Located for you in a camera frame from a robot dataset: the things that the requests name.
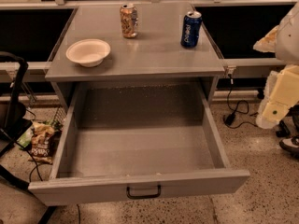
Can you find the green snack bag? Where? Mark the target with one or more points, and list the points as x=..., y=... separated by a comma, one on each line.
x=26, y=137

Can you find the white paper bowl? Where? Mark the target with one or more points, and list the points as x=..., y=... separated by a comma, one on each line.
x=88, y=52

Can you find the grey top drawer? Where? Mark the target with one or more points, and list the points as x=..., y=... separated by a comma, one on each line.
x=119, y=137

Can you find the tan patterned soda can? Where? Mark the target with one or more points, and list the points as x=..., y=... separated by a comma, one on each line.
x=129, y=20

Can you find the black metal stand frame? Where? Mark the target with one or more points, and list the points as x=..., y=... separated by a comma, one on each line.
x=14, y=117

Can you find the blue Pepsi can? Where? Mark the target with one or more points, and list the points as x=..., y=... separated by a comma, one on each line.
x=190, y=30

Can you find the white wall power outlet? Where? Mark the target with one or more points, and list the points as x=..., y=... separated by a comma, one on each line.
x=229, y=71

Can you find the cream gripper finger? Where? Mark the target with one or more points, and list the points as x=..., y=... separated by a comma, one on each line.
x=268, y=42

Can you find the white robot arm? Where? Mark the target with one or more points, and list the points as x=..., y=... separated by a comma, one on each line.
x=281, y=89

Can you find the brown chip bag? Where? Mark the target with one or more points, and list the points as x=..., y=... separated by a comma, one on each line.
x=42, y=152

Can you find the black top drawer handle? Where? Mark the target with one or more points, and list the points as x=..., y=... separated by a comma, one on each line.
x=135, y=193

